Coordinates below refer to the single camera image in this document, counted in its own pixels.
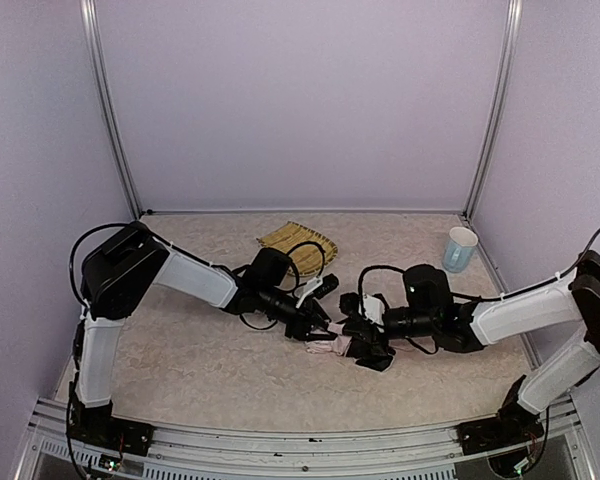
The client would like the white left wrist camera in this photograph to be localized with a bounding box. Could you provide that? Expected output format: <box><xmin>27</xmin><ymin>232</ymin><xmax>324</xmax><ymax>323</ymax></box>
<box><xmin>296</xmin><ymin>274</ymin><xmax>339</xmax><ymax>307</ymax></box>

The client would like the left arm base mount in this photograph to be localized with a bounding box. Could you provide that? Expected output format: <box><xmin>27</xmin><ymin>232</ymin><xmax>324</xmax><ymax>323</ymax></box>
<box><xmin>66</xmin><ymin>381</ymin><xmax>155</xmax><ymax>457</ymax></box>

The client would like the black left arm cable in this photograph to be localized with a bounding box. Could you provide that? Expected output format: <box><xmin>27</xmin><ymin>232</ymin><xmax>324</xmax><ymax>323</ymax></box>
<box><xmin>67</xmin><ymin>222</ymin><xmax>329</xmax><ymax>331</ymax></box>

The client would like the aluminium front rail frame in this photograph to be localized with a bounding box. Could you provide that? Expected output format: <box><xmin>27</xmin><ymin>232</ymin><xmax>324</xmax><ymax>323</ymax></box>
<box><xmin>7</xmin><ymin>397</ymin><xmax>600</xmax><ymax>479</ymax></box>

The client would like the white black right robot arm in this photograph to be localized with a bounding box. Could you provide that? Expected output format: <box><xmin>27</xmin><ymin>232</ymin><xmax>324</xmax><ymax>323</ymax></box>
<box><xmin>339</xmin><ymin>250</ymin><xmax>600</xmax><ymax>415</ymax></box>

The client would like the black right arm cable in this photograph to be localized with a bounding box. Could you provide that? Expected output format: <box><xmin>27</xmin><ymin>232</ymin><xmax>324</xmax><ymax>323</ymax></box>
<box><xmin>357</xmin><ymin>217</ymin><xmax>600</xmax><ymax>356</ymax></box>

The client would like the light blue mug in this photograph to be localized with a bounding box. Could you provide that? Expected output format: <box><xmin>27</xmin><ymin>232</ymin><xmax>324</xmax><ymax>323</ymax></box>
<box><xmin>442</xmin><ymin>226</ymin><xmax>479</xmax><ymax>273</ymax></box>

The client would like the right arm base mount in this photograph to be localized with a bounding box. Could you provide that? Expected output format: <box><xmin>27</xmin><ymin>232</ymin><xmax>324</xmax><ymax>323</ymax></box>
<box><xmin>456</xmin><ymin>375</ymin><xmax>545</xmax><ymax>455</ymax></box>

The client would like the pink folding umbrella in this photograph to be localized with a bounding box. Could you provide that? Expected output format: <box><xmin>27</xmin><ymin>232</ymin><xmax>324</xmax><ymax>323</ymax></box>
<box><xmin>304</xmin><ymin>319</ymin><xmax>397</xmax><ymax>374</ymax></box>

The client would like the woven bamboo tray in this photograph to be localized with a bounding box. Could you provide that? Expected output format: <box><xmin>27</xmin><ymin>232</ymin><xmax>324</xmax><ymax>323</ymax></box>
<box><xmin>257</xmin><ymin>221</ymin><xmax>338</xmax><ymax>278</ymax></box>

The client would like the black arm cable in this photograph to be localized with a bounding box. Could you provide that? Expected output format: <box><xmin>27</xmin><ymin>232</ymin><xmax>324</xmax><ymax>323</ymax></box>
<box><xmin>357</xmin><ymin>217</ymin><xmax>600</xmax><ymax>356</ymax></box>
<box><xmin>67</xmin><ymin>222</ymin><xmax>329</xmax><ymax>331</ymax></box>

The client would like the right aluminium corner post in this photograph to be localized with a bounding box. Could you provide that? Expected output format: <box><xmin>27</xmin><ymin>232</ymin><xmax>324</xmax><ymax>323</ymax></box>
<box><xmin>463</xmin><ymin>0</ymin><xmax>524</xmax><ymax>224</ymax></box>

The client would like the left aluminium corner post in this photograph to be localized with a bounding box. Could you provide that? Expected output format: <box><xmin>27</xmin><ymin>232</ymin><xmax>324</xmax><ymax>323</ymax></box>
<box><xmin>79</xmin><ymin>0</ymin><xmax>143</xmax><ymax>219</ymax></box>

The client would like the aluminium corner post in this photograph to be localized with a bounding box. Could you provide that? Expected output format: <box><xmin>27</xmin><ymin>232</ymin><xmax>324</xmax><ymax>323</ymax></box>
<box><xmin>463</xmin><ymin>0</ymin><xmax>524</xmax><ymax>224</ymax></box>
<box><xmin>79</xmin><ymin>0</ymin><xmax>143</xmax><ymax>219</ymax></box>

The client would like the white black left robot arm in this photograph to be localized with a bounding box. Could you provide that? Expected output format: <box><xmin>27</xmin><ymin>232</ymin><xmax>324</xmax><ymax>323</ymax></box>
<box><xmin>69</xmin><ymin>221</ymin><xmax>339</xmax><ymax>409</ymax></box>

